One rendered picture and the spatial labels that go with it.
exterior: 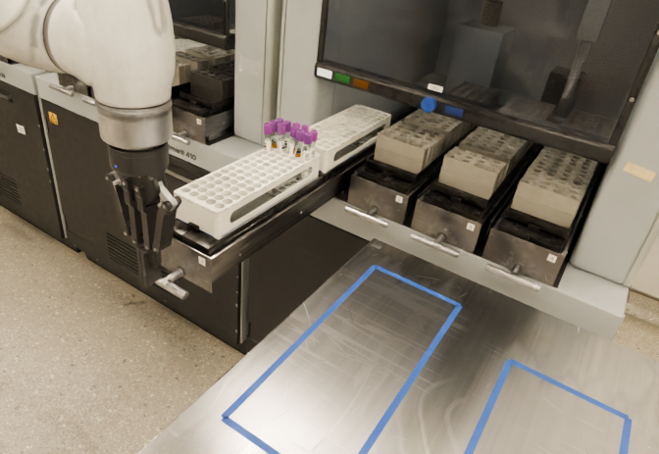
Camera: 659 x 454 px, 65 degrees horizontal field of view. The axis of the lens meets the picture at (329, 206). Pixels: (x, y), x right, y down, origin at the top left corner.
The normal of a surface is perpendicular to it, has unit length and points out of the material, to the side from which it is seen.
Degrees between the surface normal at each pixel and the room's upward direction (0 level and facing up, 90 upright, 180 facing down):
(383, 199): 90
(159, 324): 0
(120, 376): 0
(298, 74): 90
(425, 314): 0
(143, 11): 80
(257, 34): 90
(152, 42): 86
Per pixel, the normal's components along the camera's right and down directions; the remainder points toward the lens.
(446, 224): -0.54, 0.39
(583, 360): 0.11, -0.85
